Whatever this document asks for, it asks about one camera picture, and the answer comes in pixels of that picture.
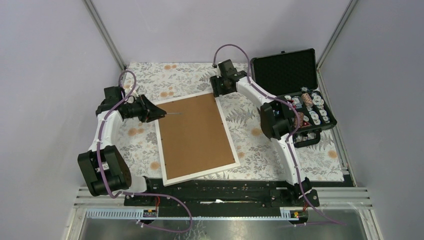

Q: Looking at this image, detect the aluminium front rail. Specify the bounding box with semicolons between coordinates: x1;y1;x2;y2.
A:
73;187;373;221

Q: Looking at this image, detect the white picture frame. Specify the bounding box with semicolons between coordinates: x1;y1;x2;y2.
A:
154;91;241;186

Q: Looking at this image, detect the brown poker chip stack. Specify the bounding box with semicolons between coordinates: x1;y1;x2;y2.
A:
301;92;314;108

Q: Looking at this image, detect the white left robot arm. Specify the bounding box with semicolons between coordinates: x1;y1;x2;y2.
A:
77;86;167;206

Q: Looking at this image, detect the grey slotted cable duct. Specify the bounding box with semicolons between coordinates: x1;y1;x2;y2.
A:
86;208;300;222

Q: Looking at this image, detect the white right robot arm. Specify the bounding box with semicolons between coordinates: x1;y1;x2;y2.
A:
209;59;312;206

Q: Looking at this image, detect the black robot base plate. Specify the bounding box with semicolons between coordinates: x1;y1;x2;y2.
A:
123;179;306;215

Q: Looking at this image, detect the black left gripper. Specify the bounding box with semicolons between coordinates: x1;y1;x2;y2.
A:
124;93;166;123

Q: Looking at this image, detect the floral patterned table mat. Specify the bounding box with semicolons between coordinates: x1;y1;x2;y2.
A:
116;62;344;182

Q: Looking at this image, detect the black poker chip case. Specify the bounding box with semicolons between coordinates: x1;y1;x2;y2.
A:
250;48;337;148

